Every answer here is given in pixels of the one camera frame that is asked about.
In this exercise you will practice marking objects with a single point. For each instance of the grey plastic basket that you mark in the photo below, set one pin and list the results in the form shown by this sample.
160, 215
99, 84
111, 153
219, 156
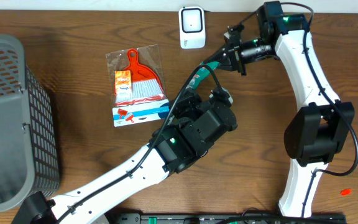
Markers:
28, 154

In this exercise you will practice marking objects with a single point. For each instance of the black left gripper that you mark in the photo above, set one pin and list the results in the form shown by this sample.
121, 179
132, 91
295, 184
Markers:
191, 96

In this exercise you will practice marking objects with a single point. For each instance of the red packaged item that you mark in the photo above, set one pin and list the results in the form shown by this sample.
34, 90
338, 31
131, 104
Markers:
137, 86

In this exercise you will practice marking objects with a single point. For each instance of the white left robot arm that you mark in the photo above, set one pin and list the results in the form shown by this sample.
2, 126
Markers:
173, 148

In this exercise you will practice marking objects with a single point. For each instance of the green packaged item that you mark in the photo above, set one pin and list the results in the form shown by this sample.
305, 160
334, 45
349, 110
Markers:
201, 74

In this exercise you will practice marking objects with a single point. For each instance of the small red floor marker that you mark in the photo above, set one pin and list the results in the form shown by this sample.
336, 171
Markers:
346, 192

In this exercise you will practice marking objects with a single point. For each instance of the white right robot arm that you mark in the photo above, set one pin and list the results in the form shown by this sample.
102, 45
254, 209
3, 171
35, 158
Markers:
322, 122

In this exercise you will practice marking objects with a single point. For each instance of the white barcode scanner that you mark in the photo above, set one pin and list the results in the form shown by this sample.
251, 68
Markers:
192, 27

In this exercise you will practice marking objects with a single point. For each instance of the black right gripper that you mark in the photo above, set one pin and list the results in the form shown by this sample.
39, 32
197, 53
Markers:
238, 58

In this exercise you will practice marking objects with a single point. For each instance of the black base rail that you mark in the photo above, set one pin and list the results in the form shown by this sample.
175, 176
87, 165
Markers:
250, 215

